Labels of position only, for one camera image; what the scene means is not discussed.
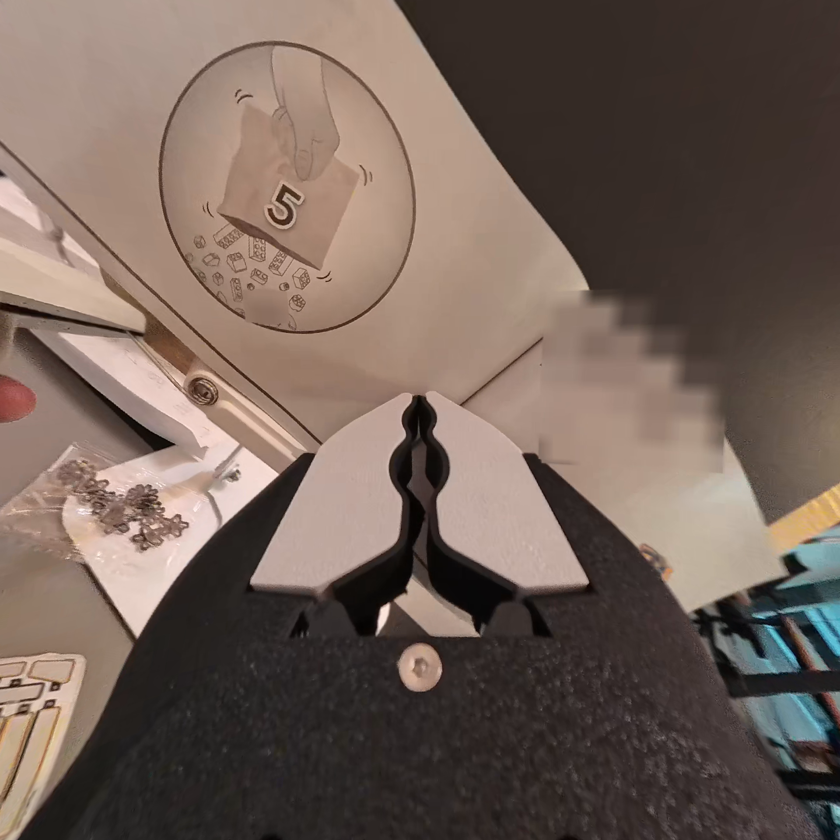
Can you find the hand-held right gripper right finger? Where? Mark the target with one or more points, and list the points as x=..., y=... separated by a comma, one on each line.
x=505, y=512

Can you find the sticker sheet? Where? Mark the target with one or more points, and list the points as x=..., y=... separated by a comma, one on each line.
x=39, y=722

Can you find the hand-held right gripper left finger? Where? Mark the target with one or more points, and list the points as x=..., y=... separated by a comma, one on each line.
x=341, y=512

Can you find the white book stand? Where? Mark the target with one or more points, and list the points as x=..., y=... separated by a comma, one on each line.
x=229, y=413

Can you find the clear bag of dark bricks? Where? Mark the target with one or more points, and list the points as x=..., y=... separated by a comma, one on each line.
x=118, y=505

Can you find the person's left hand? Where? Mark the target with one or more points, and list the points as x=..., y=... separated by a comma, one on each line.
x=14, y=400

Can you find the instruction booklet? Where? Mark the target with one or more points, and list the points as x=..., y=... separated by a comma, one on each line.
x=459, y=229

